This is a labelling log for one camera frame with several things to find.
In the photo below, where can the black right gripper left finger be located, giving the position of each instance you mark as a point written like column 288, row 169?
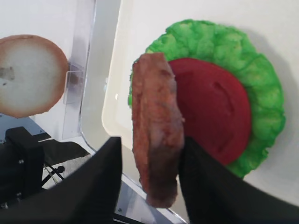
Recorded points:
column 87, row 196

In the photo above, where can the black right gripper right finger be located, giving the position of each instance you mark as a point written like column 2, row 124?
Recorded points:
column 213, row 195

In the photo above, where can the thin brown meat patty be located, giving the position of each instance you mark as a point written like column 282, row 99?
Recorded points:
column 158, row 132

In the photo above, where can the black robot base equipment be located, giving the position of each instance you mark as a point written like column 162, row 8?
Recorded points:
column 28, row 162

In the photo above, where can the red tomato slice on tray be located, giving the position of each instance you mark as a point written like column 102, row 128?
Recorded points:
column 215, row 106

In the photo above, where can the green lettuce leaf on tray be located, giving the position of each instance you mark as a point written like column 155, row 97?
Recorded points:
column 232, row 50

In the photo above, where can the upright bun slice left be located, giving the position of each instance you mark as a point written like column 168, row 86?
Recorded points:
column 32, row 75

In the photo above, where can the white rectangular metal tray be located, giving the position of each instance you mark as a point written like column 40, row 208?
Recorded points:
column 255, row 40

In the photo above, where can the left clear acrylic rail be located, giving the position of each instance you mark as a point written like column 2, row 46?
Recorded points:
column 75, row 77

